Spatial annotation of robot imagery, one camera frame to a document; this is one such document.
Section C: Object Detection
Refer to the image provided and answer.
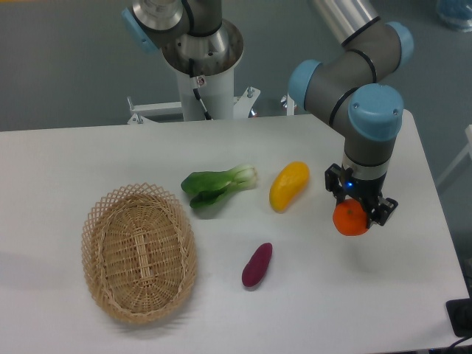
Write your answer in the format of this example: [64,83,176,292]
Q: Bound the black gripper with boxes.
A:
[324,164,398,227]

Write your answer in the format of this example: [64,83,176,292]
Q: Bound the orange fruit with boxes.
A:
[332,199,368,237]

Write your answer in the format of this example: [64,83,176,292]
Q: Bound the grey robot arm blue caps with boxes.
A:
[122,1,414,225]

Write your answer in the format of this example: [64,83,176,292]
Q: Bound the yellow mango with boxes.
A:
[269,161,310,212]

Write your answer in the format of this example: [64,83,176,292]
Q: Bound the purple sweet potato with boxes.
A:
[241,243,273,288]

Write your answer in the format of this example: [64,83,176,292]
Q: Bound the green bok choy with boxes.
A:
[181,164,257,209]

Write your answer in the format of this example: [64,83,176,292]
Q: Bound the black device at table edge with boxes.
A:
[445,298,471,337]

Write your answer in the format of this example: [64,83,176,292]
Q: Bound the blue object top right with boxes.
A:
[436,0,471,32]

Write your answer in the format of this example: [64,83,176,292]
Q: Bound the woven wicker basket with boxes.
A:
[81,183,198,325]

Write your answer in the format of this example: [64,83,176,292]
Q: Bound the white frame at right edge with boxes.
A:
[435,125,471,191]

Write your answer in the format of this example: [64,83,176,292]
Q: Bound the black cable on pedestal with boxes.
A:
[187,58,214,121]

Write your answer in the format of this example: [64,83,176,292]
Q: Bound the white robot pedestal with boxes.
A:
[128,19,261,124]

